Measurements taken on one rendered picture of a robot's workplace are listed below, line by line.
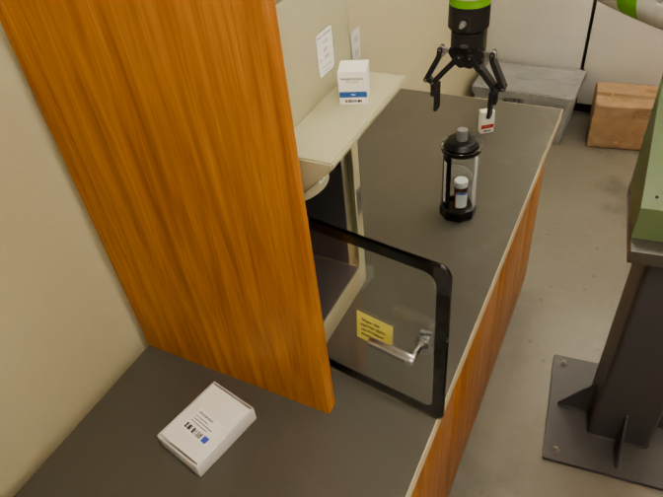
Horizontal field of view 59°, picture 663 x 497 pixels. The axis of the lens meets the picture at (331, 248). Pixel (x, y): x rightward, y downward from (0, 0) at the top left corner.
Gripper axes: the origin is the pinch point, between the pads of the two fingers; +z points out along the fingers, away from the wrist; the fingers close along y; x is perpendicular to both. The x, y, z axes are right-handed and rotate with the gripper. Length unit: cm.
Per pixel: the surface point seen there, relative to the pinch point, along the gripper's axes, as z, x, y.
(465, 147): 9.1, -3.1, 2.1
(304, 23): -39, -50, -14
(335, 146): -24, -61, -4
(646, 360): 79, 6, 61
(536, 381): 127, 23, 31
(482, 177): 32.9, 19.3, 2.7
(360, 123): -24, -54, -3
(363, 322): 9, -68, 2
